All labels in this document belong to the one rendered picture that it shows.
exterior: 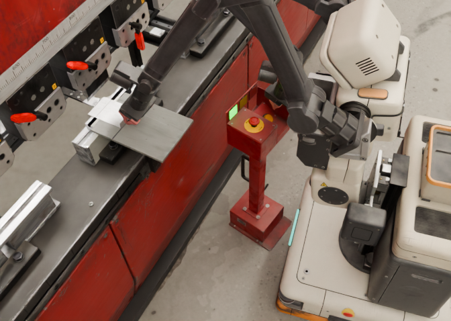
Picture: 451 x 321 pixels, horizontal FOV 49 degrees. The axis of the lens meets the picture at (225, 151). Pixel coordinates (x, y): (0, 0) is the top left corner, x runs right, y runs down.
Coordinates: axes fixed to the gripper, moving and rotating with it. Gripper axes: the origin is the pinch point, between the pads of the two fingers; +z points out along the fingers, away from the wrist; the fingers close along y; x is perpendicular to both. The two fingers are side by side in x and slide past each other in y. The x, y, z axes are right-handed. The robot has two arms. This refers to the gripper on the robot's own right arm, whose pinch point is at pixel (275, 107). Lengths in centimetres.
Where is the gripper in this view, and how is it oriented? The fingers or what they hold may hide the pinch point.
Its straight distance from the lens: 183.2
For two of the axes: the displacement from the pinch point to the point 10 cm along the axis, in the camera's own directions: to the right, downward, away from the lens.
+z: -1.5, 4.7, 8.7
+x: -6.0, 6.6, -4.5
